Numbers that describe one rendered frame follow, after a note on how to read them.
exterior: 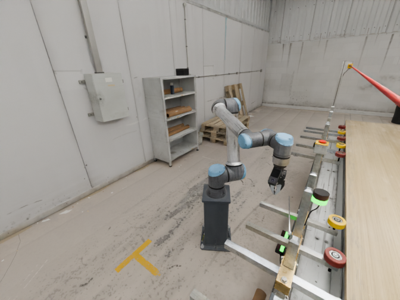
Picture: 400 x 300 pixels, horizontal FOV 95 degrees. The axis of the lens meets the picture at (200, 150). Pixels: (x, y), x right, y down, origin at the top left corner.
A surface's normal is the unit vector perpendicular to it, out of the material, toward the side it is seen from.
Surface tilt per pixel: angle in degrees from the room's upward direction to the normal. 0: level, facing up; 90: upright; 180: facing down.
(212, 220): 90
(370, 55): 90
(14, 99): 90
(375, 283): 0
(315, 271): 0
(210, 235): 90
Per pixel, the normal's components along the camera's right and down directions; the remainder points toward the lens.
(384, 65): -0.58, 0.35
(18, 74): 0.81, 0.22
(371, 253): -0.03, -0.91
